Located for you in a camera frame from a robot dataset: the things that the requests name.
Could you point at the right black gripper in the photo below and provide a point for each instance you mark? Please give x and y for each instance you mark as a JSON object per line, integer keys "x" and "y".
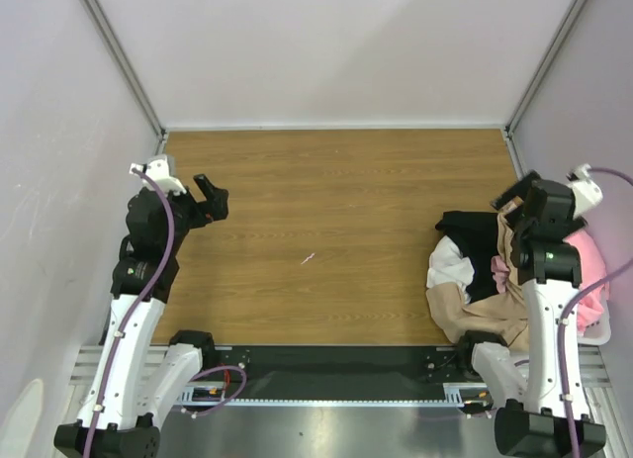
{"x": 514, "y": 194}

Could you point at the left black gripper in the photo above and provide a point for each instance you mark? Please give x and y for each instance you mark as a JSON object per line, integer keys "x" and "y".
{"x": 213, "y": 194}

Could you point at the beige t shirt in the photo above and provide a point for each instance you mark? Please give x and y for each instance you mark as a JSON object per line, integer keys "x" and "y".
{"x": 506, "y": 319}

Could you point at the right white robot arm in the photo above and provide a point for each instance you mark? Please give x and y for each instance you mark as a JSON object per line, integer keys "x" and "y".
{"x": 545, "y": 412}

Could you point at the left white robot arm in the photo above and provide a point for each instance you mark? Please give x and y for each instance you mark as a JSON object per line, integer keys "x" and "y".
{"x": 123, "y": 414}

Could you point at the black t shirt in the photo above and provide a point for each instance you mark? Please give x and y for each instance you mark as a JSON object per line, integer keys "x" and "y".
{"x": 477, "y": 235}

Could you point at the white t shirt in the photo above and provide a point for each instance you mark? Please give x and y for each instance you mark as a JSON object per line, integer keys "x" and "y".
{"x": 447, "y": 264}

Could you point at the small pink thread scrap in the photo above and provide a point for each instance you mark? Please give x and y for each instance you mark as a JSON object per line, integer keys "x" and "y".
{"x": 308, "y": 258}

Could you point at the pink t shirt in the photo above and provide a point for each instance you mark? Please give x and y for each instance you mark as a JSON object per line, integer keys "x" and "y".
{"x": 592, "y": 266}

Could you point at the white laundry basket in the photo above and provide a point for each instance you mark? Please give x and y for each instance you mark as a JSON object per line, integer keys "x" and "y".
{"x": 598, "y": 333}

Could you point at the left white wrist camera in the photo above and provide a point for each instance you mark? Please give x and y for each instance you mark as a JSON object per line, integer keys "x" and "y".
{"x": 160, "y": 169}

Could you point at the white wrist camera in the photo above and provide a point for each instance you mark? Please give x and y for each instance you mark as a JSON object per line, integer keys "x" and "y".
{"x": 160, "y": 169}
{"x": 587, "y": 194}

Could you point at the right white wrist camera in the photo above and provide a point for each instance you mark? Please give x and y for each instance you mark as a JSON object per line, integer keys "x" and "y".
{"x": 587, "y": 194}

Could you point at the right aluminium frame post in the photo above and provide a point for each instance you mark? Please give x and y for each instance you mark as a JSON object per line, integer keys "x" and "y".
{"x": 561, "y": 35}

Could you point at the aluminium frame post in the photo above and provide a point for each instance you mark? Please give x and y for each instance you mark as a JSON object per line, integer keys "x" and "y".
{"x": 109, "y": 37}
{"x": 561, "y": 35}

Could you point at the slotted cable duct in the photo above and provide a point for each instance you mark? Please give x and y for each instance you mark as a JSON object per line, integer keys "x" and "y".
{"x": 430, "y": 396}

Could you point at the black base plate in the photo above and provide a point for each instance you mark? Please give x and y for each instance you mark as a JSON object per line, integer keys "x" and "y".
{"x": 300, "y": 369}

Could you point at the left aluminium frame post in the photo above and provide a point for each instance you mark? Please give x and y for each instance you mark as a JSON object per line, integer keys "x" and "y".
{"x": 109, "y": 37}

